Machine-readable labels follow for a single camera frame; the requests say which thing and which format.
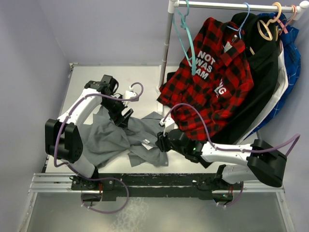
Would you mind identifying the blue checked shirt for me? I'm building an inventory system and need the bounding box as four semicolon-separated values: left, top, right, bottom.
248;14;301;137

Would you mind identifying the light blue wire hanger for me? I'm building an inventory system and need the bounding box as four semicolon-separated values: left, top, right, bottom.
226;2;250;39

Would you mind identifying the silver clothes rack frame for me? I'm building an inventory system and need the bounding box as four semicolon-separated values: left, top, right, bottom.
156;0;309;93

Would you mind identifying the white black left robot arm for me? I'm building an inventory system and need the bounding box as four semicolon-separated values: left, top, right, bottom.
45;74;138;189

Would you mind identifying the red black plaid shirt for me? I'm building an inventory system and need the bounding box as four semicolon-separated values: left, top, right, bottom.
157;17;254;141

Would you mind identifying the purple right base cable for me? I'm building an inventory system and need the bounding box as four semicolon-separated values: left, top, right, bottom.
216;185;244;209

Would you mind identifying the grey button-up shirt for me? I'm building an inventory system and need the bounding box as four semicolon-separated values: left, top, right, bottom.
80;107;169;168

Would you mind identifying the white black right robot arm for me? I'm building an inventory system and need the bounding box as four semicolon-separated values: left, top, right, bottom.
155;129;287;189

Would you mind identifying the aluminium extrusion rail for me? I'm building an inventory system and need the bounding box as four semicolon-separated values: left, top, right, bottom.
29;173;285;193

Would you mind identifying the pink plastic hanger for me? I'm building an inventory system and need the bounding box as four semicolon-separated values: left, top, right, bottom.
277;5;297;35

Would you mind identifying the teal plastic hanger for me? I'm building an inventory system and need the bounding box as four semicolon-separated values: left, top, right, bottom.
172;0;197;75

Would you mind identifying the white hanging shirt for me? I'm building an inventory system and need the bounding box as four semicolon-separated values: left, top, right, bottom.
236;40;288;144

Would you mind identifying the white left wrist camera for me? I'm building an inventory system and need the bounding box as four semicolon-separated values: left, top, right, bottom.
122;87;140;107

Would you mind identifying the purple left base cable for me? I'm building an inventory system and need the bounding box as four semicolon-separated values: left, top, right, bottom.
81;176;130;214

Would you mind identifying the black hanging shirt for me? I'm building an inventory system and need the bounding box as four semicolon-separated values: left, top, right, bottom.
166;12;282;169

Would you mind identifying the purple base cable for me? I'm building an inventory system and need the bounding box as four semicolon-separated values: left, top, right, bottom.
81;176;130;214
216;185;244;209

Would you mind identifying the blue white paper hang tag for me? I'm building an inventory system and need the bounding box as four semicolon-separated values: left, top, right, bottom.
142;144;153;150

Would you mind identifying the beige wooden hanger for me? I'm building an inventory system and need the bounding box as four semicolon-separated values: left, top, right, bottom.
244;2;281;56

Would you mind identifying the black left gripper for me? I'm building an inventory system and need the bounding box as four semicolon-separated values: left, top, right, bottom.
100;95;133;130

